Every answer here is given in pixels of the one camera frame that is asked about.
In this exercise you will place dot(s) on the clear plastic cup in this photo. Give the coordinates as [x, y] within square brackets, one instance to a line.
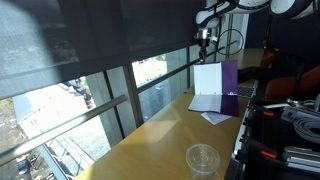
[202, 161]

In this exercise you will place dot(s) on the orange chair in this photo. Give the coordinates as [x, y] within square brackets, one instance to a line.
[293, 85]
[268, 60]

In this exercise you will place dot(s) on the aluminium profile rail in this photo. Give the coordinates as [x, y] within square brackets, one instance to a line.
[301, 158]

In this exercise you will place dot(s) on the grey laptop keyboard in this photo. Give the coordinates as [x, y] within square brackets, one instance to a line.
[246, 91]

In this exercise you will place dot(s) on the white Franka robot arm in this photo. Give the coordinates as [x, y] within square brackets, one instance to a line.
[213, 15]

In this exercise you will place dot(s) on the dark roller blind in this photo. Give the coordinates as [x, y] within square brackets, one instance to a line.
[100, 33]

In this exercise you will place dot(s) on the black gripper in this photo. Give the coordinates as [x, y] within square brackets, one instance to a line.
[204, 37]

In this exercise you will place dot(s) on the white paper sheet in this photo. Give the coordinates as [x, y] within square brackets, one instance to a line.
[216, 118]

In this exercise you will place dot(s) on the metal window handrail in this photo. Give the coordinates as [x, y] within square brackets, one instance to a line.
[66, 125]
[173, 71]

